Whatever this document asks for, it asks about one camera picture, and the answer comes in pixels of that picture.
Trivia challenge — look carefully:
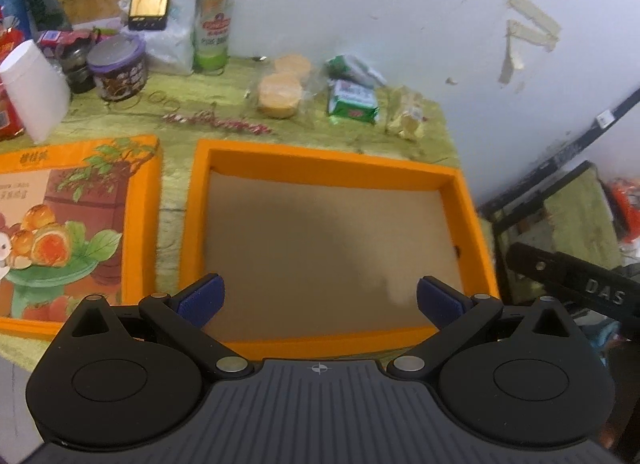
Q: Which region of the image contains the black metal rack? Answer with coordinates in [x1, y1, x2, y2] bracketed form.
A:
[477, 89, 640, 217]

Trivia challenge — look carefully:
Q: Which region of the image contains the dark green bag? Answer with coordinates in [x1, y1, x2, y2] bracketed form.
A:
[20, 0, 73, 37]

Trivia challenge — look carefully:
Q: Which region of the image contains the red snack bag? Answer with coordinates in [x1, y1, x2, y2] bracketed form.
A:
[0, 26, 26, 140]

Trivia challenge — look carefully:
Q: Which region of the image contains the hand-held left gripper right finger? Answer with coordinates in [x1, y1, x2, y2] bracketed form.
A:
[389, 275, 576, 380]

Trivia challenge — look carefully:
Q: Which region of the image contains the orange gift box base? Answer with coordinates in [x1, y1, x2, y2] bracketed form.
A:
[180, 139, 501, 360]

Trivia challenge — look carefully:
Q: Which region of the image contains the small pink red packet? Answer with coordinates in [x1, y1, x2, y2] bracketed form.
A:
[37, 29, 93, 61]

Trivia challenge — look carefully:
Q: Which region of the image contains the green white biscuit packet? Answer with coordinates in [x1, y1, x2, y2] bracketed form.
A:
[325, 55, 388, 90]
[327, 79, 381, 125]

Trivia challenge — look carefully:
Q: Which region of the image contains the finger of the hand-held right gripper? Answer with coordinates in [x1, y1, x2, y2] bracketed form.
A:
[506, 242, 566, 297]

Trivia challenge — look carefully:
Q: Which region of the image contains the dark tub with purple lid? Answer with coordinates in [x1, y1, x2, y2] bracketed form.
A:
[87, 34, 148, 102]

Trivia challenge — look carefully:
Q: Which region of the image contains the green beer can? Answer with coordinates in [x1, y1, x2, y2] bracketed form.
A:
[192, 0, 236, 76]

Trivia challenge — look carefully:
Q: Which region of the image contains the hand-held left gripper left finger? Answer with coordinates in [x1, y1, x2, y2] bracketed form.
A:
[74, 273, 249, 380]

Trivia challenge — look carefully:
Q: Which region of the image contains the orange illustrated box lid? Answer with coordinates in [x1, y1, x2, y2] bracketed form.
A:
[0, 135, 163, 340]

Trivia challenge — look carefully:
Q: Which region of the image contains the orange red plastic bag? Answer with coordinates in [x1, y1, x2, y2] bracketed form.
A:
[607, 176, 640, 245]

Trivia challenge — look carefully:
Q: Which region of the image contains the white paper cup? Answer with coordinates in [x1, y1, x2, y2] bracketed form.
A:
[0, 39, 72, 142]

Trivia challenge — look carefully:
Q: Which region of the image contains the round cake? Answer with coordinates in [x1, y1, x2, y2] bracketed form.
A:
[260, 54, 321, 90]
[247, 69, 313, 125]

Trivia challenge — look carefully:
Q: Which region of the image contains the small dark jar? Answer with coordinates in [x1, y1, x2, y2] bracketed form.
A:
[56, 36, 97, 94]

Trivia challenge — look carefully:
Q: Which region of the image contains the large rubber band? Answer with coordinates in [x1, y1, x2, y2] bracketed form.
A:
[107, 89, 146, 112]

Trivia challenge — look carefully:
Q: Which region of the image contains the beige wall tape strip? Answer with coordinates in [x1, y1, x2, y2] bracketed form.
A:
[499, 36, 526, 85]
[509, 0, 562, 35]
[506, 19, 558, 52]

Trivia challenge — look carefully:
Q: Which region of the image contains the clear plastic bag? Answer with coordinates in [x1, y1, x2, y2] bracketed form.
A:
[120, 0, 196, 76]

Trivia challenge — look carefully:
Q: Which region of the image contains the clear wafer biscuit packet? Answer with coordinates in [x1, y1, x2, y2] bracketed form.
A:
[385, 86, 428, 142]

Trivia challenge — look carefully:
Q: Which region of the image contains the green covered side table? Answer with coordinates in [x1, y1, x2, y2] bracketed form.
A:
[492, 161, 623, 295]

